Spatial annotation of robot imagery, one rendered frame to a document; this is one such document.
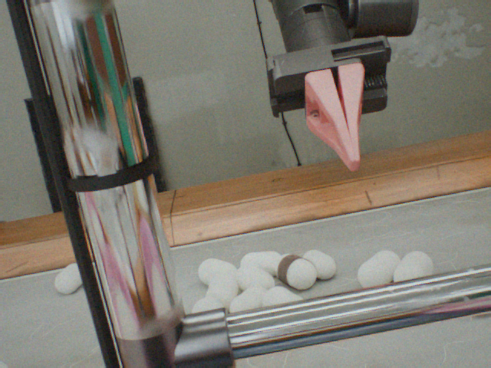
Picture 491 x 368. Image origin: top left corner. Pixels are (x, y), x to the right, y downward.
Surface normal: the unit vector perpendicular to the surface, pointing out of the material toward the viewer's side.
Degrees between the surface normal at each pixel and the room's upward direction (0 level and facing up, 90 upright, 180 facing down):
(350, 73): 63
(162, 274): 90
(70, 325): 0
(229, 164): 90
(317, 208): 45
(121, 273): 90
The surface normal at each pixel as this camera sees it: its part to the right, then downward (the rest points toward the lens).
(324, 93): -0.04, -0.21
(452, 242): -0.18, -0.95
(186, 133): 0.07, 0.25
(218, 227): -0.09, -0.49
